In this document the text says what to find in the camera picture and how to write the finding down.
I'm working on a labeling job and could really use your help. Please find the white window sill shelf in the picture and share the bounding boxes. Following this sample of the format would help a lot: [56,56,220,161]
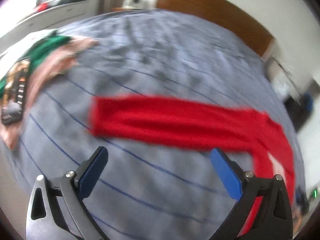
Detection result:
[0,0,99,51]

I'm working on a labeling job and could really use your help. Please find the dark printed card package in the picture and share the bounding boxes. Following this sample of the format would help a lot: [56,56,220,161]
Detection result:
[1,57,30,126]

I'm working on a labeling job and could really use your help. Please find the grey plaid bed cover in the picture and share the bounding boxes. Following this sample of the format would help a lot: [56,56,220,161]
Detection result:
[2,10,305,239]

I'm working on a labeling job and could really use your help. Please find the brown wooden headboard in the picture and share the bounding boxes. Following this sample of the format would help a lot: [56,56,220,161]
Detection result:
[156,0,275,59]

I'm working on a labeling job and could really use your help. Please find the white round bedside device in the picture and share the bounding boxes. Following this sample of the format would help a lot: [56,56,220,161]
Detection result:
[123,0,148,10]

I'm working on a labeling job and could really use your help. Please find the green and pink folded clothes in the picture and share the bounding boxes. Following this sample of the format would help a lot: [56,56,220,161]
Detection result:
[1,30,99,151]

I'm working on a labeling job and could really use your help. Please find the red knit sweater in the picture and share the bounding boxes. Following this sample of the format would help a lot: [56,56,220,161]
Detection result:
[88,95,295,236]

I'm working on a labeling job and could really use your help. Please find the black and blue backpack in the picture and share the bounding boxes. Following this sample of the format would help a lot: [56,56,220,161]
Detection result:
[284,93,314,132]

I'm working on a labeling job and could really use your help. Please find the white nightstand cabinet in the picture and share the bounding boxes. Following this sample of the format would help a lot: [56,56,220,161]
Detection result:
[265,56,302,101]

